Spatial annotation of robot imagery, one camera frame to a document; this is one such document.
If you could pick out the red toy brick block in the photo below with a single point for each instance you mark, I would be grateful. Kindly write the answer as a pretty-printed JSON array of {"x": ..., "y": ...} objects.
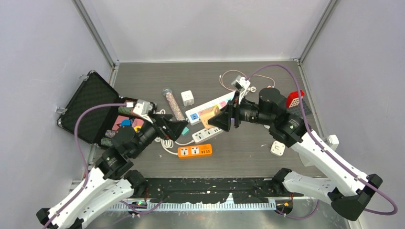
[{"x": 293, "y": 98}]

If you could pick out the pink charger with cable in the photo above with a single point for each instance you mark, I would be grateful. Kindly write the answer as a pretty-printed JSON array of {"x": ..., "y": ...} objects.
[{"x": 233, "y": 74}]

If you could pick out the white multicolour power strip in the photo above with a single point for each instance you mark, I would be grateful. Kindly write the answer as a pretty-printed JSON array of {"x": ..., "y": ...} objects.
[{"x": 193, "y": 115}]

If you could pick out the white flat plug adapter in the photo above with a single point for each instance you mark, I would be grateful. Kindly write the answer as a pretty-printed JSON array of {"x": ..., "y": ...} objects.
[{"x": 277, "y": 148}]

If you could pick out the white usb power strip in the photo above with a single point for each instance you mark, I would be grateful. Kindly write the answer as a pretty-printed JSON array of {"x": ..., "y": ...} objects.
[{"x": 206, "y": 134}]

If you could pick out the yellow round chip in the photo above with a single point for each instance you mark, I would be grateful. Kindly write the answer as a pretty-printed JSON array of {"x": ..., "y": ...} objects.
[{"x": 137, "y": 128}]

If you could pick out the teal plug adapter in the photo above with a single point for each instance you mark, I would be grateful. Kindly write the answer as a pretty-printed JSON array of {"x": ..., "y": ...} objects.
[{"x": 185, "y": 131}]

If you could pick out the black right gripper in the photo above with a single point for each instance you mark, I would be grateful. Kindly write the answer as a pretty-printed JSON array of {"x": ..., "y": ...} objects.
[{"x": 222, "y": 119}]

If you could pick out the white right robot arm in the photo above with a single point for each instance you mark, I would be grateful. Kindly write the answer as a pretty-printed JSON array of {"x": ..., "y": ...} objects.
[{"x": 346, "y": 189}]

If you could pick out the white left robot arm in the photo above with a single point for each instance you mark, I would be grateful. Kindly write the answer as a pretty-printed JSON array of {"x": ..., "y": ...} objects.
[{"x": 112, "y": 178}]

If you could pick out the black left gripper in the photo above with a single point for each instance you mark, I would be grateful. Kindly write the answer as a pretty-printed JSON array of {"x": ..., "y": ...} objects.
[{"x": 174, "y": 127}]

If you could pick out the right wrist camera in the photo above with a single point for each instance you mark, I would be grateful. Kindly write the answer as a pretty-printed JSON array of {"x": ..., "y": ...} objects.
[{"x": 242, "y": 85}]

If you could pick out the blue round chip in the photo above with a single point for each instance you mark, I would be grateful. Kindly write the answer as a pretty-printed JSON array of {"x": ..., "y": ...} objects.
[{"x": 126, "y": 122}]

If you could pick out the orange power strip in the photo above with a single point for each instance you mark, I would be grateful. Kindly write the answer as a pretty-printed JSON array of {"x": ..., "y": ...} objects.
[{"x": 188, "y": 152}]

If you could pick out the dark grey brick baseplate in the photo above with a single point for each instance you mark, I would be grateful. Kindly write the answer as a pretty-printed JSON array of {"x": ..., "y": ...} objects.
[{"x": 307, "y": 110}]

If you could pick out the white cube socket adapter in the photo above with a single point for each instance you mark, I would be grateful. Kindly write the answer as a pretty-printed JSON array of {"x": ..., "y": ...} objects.
[{"x": 187, "y": 98}]

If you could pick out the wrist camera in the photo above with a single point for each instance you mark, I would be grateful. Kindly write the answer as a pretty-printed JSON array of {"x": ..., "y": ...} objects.
[
  {"x": 242, "y": 85},
  {"x": 141, "y": 109}
]

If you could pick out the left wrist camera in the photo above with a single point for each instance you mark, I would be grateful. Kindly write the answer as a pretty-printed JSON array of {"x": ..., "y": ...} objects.
[{"x": 141, "y": 109}]

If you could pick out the tan cube socket adapter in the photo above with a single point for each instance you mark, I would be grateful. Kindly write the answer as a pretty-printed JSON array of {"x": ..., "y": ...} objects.
[{"x": 207, "y": 114}]

